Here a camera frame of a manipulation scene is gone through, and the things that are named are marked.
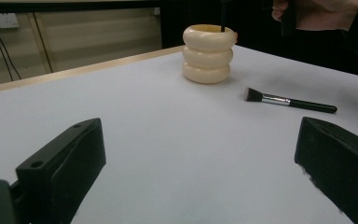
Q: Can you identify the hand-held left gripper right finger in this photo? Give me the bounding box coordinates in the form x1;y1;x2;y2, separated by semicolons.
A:
294;116;358;224

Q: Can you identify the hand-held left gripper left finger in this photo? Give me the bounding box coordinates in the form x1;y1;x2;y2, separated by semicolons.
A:
15;117;107;224

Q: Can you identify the black makeup brush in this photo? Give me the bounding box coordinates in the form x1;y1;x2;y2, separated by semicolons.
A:
242;87;338;115

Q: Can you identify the cream ribbed holder cup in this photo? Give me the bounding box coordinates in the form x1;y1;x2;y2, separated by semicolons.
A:
181;23;239;85

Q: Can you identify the black curtain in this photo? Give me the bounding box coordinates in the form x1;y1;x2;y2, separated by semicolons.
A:
159;0;358;80

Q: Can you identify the wooden table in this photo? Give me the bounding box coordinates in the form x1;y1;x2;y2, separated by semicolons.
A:
0;45;186;96

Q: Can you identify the white wall socket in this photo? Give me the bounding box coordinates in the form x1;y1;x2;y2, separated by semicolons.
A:
0;12;21;31

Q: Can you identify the black horizontal frame bar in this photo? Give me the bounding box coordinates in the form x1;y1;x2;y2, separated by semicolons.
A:
0;0;161;14

